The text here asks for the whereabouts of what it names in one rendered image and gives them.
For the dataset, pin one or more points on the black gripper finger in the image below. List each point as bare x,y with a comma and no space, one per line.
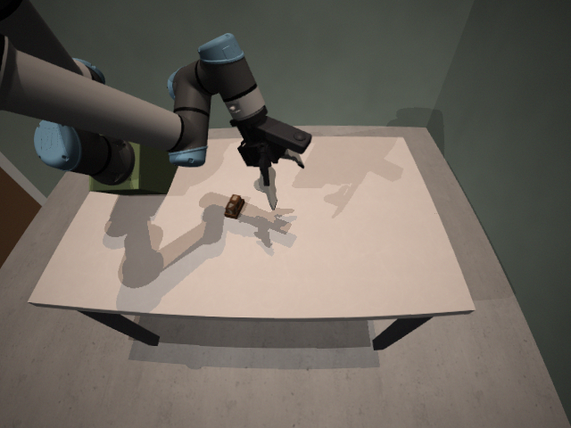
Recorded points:
295,157
268,175

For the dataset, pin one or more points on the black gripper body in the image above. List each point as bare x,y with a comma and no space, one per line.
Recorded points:
252,146

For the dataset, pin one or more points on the brown wooden cube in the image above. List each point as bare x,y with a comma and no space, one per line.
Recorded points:
231,208
236,198

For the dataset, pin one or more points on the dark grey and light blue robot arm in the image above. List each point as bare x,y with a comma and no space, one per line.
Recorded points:
39,81

